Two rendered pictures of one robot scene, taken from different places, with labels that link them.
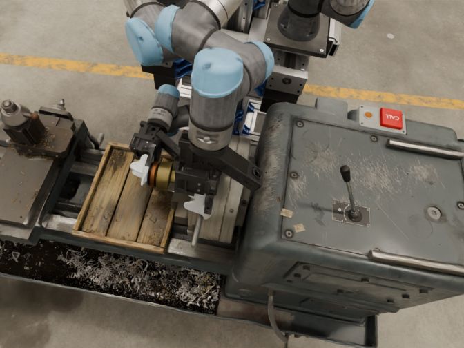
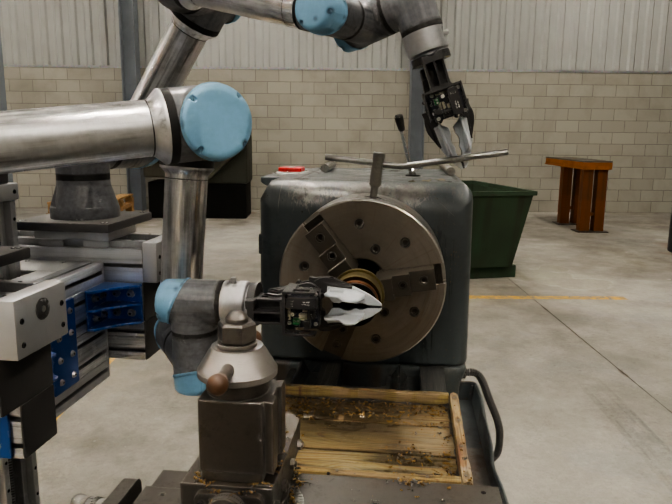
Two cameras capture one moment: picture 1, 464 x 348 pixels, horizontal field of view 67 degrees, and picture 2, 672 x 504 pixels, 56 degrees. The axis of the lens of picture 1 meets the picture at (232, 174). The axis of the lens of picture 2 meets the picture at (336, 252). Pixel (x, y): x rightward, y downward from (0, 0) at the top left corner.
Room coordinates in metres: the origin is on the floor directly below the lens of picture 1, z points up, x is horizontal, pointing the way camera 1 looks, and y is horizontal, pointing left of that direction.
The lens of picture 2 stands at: (0.37, 1.25, 1.36)
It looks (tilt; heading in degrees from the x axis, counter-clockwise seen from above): 11 degrees down; 276
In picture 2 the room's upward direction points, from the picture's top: 1 degrees clockwise
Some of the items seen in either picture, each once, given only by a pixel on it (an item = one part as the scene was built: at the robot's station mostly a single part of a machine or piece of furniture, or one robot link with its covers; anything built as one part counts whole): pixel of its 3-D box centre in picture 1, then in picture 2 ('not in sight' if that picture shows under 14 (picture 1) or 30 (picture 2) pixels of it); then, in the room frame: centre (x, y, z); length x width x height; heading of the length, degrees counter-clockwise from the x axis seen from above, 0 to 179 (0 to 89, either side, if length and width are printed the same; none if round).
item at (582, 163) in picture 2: not in sight; (574, 191); (-2.13, -8.79, 0.50); 1.61 x 0.44 x 1.00; 97
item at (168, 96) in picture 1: (166, 103); (193, 303); (0.72, 0.26, 1.08); 0.11 x 0.08 x 0.09; 0
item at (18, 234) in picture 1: (21, 170); not in sight; (0.46, 0.71, 0.90); 0.47 x 0.30 x 0.06; 0
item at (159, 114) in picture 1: (159, 120); (239, 301); (0.64, 0.26, 1.08); 0.08 x 0.05 x 0.08; 90
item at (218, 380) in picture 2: not in sight; (221, 379); (0.53, 0.72, 1.13); 0.04 x 0.02 x 0.02; 90
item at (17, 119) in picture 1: (13, 112); (237, 359); (0.53, 0.66, 1.13); 0.08 x 0.08 x 0.03
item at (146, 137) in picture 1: (150, 141); (286, 306); (0.56, 0.27, 1.08); 0.12 x 0.09 x 0.08; 0
